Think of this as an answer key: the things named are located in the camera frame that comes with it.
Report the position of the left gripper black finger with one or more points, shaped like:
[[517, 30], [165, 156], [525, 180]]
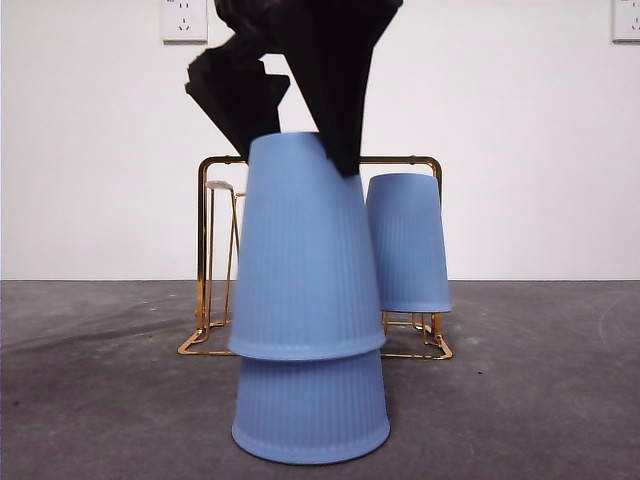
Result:
[[240, 105], [340, 100]]

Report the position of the blue ribbed plastic cup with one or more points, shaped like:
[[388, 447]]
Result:
[[410, 250], [310, 415], [305, 250]]

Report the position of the white wall socket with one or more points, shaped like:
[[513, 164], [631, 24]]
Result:
[[627, 22], [184, 22]]

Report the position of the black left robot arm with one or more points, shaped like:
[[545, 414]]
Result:
[[310, 12]]

